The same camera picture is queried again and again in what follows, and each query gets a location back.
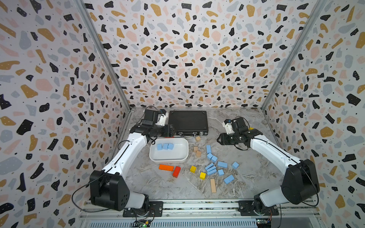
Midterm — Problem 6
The red block near orange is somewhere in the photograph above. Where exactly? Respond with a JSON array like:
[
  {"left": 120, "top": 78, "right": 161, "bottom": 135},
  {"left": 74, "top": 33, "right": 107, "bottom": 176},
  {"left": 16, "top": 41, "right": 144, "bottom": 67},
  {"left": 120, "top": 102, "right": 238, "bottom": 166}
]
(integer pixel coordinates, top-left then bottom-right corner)
[{"left": 172, "top": 166, "right": 181, "bottom": 178}]

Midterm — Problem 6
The yellow cube left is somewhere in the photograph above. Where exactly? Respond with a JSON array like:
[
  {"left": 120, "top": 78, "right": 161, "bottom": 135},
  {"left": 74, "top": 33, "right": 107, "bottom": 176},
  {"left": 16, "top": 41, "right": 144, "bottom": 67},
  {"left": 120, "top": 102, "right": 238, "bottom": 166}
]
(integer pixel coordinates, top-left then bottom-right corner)
[{"left": 190, "top": 166, "right": 196, "bottom": 173}]

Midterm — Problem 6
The blue flat block right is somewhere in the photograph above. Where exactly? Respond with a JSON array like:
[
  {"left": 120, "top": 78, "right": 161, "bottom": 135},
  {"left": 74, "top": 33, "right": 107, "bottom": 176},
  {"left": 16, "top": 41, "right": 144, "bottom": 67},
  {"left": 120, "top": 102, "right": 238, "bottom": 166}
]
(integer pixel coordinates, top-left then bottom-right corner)
[{"left": 217, "top": 161, "right": 228, "bottom": 169}]

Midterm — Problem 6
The blue long block stack middle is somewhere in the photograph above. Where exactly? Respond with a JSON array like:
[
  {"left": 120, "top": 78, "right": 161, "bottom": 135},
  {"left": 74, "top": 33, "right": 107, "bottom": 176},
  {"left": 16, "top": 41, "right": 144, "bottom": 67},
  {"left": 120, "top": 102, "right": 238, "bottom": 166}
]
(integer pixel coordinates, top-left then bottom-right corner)
[{"left": 207, "top": 166, "right": 216, "bottom": 173}]

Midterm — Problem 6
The blue cube isolated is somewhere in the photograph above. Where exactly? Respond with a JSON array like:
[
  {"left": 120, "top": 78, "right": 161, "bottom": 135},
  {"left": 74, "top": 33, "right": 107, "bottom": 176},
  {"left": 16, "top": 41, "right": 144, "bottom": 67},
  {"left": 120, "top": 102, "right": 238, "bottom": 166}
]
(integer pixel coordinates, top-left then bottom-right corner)
[{"left": 168, "top": 143, "right": 174, "bottom": 150}]

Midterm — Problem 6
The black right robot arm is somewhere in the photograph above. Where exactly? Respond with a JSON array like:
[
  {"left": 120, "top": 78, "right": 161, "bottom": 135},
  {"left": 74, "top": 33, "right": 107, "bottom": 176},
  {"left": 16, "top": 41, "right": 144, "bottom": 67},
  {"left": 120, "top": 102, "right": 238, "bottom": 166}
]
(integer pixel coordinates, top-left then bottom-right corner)
[{"left": 217, "top": 116, "right": 320, "bottom": 215}]

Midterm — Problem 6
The long speckled blue block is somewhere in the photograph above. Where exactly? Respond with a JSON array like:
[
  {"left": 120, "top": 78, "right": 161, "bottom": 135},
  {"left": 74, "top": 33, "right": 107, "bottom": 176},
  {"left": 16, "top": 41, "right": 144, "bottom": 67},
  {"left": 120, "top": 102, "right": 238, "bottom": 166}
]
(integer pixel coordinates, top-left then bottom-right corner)
[{"left": 206, "top": 145, "right": 212, "bottom": 154}]

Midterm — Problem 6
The black ribbed carrying case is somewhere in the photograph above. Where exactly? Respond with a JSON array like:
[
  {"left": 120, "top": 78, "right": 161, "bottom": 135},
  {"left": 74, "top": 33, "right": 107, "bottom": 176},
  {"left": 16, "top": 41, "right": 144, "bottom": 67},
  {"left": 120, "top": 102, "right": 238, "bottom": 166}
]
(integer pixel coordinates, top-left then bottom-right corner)
[{"left": 168, "top": 111, "right": 209, "bottom": 137}]

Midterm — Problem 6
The long natural wood block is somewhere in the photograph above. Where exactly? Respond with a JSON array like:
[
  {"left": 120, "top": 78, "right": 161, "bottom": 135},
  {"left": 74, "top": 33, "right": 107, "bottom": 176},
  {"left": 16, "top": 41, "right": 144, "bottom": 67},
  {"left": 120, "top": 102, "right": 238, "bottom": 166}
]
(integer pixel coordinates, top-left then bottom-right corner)
[{"left": 210, "top": 179, "right": 217, "bottom": 193}]

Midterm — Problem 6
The orange long block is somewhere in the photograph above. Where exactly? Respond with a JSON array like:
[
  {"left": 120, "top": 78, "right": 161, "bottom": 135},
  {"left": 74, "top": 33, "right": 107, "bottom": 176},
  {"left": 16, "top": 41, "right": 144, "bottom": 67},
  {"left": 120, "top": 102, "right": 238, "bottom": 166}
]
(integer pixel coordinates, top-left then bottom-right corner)
[{"left": 159, "top": 164, "right": 174, "bottom": 172}]

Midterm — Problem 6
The white plastic tub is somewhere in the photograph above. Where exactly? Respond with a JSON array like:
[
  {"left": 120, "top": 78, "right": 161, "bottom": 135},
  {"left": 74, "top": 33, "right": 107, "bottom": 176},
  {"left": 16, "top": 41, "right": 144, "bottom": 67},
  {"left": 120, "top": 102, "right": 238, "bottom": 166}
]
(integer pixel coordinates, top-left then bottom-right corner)
[{"left": 149, "top": 138, "right": 189, "bottom": 164}]

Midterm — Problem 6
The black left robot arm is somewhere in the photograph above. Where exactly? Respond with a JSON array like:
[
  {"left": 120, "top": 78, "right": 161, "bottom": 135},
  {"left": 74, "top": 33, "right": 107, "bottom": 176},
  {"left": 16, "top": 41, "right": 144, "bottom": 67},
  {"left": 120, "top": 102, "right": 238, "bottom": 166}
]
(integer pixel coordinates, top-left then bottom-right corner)
[{"left": 89, "top": 106, "right": 174, "bottom": 216}]

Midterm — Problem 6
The yellow cube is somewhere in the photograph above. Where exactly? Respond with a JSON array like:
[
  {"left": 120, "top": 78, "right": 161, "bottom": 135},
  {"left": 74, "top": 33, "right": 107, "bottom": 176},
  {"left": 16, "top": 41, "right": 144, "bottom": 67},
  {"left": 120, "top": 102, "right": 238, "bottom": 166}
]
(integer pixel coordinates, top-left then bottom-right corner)
[
  {"left": 199, "top": 172, "right": 206, "bottom": 180},
  {"left": 190, "top": 166, "right": 196, "bottom": 173}
]

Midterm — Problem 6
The yellow cube lower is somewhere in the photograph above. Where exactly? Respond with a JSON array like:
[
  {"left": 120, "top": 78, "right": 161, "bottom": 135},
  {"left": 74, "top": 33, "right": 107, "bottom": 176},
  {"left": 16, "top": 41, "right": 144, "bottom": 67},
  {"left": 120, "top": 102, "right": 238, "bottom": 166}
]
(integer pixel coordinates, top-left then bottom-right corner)
[{"left": 199, "top": 172, "right": 206, "bottom": 180}]

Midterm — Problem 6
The blue long block stack bottom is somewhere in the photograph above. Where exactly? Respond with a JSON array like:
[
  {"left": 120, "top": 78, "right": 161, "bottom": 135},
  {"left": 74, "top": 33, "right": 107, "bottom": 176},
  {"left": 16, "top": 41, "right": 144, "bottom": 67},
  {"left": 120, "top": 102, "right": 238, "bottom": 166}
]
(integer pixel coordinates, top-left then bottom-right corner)
[{"left": 207, "top": 169, "right": 217, "bottom": 175}]

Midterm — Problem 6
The plain wood cube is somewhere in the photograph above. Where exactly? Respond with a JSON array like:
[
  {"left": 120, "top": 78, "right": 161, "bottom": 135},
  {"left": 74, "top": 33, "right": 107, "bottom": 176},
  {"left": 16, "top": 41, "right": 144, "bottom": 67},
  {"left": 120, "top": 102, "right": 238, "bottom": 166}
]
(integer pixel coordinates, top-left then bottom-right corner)
[{"left": 196, "top": 151, "right": 202, "bottom": 158}]

